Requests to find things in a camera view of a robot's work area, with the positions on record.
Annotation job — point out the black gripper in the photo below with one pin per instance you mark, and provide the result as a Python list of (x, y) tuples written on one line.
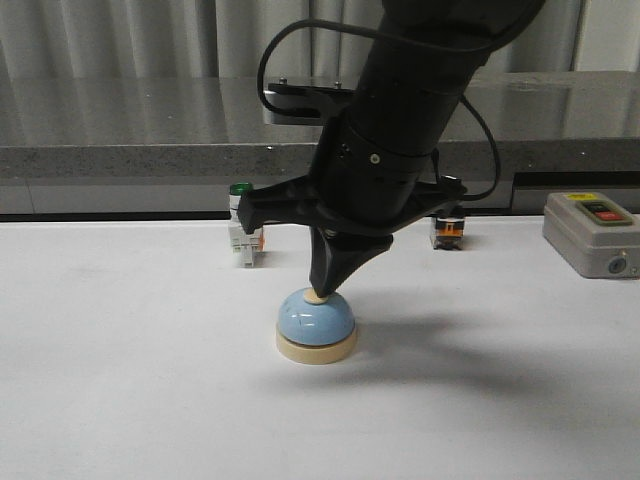
[(355, 187)]

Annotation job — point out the blue and cream call bell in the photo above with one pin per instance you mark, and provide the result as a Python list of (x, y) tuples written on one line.
[(315, 330)]

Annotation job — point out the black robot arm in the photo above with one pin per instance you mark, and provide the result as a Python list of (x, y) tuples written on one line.
[(423, 56)]

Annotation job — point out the grey stone counter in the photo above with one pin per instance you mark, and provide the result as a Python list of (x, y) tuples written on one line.
[(172, 146)]

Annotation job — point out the grey curtain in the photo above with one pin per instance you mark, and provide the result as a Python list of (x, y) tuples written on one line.
[(195, 39)]

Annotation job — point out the green pushbutton switch module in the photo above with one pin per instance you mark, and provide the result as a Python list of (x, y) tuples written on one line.
[(247, 246)]

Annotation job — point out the black rotary selector switch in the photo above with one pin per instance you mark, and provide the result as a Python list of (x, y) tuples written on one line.
[(447, 228)]

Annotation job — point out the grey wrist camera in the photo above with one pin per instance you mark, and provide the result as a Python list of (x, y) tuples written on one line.
[(304, 104)]

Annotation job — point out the grey start stop switch box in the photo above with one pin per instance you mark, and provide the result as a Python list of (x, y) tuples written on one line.
[(595, 235)]

